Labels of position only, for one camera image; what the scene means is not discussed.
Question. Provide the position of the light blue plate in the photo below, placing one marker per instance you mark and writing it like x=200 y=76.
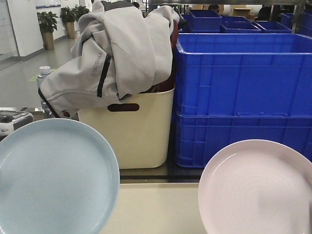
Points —
x=57 y=176

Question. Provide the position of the pink plate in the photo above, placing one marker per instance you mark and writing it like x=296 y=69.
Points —
x=256 y=187

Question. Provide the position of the blue bin centre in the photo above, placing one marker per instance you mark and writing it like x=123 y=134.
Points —
x=239 y=27

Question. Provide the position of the small blue bin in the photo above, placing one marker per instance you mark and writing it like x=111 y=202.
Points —
x=205 y=21

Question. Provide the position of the large blue crate upper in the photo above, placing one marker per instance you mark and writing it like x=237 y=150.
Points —
x=244 y=75

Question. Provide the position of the large blue crate lower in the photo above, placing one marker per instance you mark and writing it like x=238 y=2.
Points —
x=199 y=138

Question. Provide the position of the cream serving tray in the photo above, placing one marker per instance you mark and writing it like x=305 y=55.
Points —
x=156 y=208

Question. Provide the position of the white handheld device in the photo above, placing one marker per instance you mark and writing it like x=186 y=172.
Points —
x=12 y=120

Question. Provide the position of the blue bin right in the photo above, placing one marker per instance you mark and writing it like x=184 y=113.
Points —
x=271 y=27

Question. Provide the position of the potted plant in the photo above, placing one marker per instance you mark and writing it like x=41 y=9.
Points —
x=67 y=16
x=47 y=25

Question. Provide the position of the clear water bottle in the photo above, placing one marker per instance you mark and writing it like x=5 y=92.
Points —
x=47 y=92

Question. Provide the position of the potted plant middle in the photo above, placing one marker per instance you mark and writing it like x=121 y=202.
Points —
x=67 y=16

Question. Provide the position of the cream plastic basket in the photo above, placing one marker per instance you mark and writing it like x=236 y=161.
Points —
x=138 y=130

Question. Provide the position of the grey jacket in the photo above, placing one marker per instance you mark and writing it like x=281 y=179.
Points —
x=118 y=53

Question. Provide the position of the black tape strip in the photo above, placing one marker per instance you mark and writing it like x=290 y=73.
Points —
x=160 y=177

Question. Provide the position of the potted plant left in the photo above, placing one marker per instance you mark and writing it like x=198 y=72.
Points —
x=47 y=25

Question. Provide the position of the large blue crate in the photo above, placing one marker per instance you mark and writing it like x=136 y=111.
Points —
x=244 y=75
x=199 y=138

